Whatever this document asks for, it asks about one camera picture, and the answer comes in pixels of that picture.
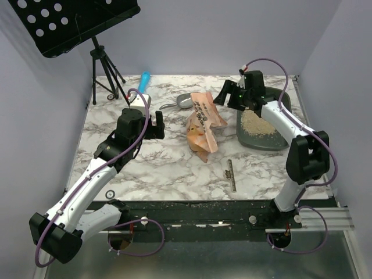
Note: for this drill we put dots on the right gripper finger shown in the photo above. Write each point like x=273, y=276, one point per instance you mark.
x=226, y=89
x=236, y=89

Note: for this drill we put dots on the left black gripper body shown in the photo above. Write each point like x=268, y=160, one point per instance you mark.
x=153, y=132

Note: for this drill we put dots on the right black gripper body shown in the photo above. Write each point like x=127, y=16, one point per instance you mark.
x=235, y=97

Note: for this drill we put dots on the silver metal litter scoop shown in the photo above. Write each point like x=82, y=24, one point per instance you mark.
x=183, y=101

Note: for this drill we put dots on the orange cat litter bag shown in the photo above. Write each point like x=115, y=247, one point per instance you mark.
x=199, y=126

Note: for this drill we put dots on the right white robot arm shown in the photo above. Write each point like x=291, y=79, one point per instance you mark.
x=308, y=156

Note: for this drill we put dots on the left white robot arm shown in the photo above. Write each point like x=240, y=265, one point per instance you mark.
x=60, y=232

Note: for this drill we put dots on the beige litter pile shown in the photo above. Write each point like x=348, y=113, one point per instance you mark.
x=254, y=125

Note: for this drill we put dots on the dark green litter tray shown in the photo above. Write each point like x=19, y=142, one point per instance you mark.
x=274, y=142

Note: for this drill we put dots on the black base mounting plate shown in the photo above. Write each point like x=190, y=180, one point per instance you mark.
x=201, y=221

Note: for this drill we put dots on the black perforated music stand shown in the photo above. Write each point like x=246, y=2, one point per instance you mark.
x=57, y=27

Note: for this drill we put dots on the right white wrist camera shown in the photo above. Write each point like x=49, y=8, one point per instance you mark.
x=241, y=82

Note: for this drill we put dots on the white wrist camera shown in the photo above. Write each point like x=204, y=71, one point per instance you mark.
x=137, y=103
x=241, y=82

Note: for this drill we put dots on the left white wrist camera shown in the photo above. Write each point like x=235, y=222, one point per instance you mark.
x=137, y=103

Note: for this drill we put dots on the blue cylindrical handle tool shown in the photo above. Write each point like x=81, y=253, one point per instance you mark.
x=144, y=80

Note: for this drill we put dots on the aluminium extrusion rail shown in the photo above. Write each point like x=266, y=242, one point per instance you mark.
x=314, y=220

